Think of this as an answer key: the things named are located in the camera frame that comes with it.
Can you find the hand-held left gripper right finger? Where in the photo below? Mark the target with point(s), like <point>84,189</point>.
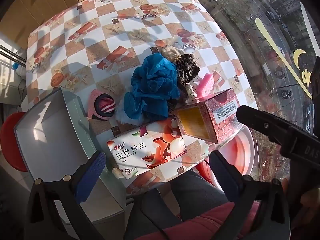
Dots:
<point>220,172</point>

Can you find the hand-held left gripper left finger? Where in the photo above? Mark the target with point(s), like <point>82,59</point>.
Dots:
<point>91,177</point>

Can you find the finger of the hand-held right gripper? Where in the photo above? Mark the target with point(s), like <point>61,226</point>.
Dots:
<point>262,122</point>

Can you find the white cardboard box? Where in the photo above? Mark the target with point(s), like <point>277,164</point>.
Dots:
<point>50,142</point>

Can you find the pink sponge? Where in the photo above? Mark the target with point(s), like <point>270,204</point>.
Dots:
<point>206,85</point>

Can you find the leopard print scrunchie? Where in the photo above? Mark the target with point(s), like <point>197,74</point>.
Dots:
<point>186,67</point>

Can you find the blue cloth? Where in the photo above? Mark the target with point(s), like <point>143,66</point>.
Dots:
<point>152,85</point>

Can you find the beige cloth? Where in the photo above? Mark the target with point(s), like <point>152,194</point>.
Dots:
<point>170,52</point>

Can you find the person's right hand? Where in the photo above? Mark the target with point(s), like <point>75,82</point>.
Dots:
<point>284,185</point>

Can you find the person's dark trouser leg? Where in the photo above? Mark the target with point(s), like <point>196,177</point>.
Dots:
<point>190,192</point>

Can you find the red patterned tissue box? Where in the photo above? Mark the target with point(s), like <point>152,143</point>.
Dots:
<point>220,105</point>

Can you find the person's pink garment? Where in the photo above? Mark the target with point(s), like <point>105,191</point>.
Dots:
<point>212,220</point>

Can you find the floral tissue pack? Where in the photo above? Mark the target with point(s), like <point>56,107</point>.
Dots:
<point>150,150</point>

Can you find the light blue fluffy scrunchie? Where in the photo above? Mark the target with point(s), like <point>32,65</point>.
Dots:
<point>122,116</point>

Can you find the pink striped sock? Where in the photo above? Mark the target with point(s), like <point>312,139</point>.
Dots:
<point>105,105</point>

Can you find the yellow window sticker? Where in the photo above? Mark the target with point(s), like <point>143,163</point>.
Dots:
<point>275,47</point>

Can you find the white polka dot scrunchie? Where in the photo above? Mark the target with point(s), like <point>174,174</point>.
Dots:
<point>191,93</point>

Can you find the red plastic chair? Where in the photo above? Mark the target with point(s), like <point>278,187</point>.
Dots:
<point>10,142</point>

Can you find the plastic bottle with blue cap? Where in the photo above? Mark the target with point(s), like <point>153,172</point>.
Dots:
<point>17,67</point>

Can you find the checkered printed tablecloth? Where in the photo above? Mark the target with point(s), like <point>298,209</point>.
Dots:
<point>100,42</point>

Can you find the brown cardboard sheet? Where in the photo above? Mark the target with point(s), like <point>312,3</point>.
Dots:
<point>37,5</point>

